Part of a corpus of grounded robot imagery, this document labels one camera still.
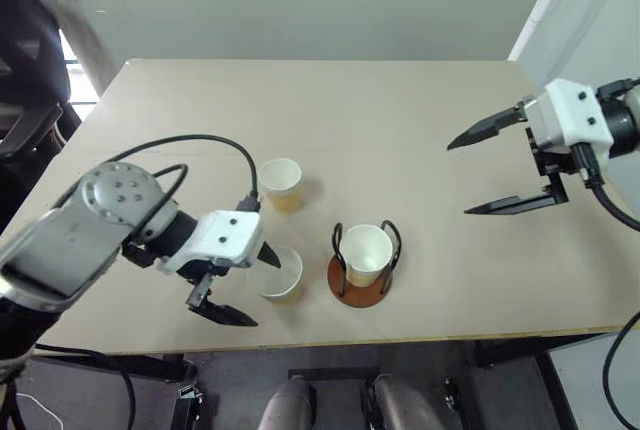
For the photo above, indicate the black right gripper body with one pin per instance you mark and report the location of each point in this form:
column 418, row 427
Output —
column 552, row 164

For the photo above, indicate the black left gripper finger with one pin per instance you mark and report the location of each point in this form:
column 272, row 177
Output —
column 220, row 312
column 269, row 255

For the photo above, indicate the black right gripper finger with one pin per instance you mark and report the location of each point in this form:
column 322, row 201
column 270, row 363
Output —
column 515, row 204
column 487, row 127

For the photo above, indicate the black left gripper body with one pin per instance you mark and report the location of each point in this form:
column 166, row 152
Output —
column 205, row 269

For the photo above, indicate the white and tan paper cup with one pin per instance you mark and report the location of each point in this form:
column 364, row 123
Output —
column 282, row 192
column 367, row 255
column 285, row 280

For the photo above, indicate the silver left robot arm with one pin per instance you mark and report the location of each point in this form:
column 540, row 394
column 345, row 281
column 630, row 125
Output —
column 75, row 235

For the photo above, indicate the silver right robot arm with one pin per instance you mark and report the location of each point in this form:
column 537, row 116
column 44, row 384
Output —
column 622, row 125

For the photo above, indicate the grey rounded shape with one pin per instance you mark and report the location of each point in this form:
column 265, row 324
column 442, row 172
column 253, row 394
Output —
column 402, row 402
column 287, row 402

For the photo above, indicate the grey slanted pole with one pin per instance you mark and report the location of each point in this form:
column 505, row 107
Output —
column 87, row 30

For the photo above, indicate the black office chair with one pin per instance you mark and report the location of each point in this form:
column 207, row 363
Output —
column 30, row 50

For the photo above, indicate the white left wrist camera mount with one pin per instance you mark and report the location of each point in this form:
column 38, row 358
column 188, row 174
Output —
column 225, row 235

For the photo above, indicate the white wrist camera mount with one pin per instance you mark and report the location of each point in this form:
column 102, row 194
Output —
column 567, row 115
column 225, row 235

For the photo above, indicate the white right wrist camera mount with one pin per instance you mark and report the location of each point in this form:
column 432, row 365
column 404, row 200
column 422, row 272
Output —
column 567, row 115

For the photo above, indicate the black table frame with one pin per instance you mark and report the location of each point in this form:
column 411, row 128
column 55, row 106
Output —
column 525, row 350

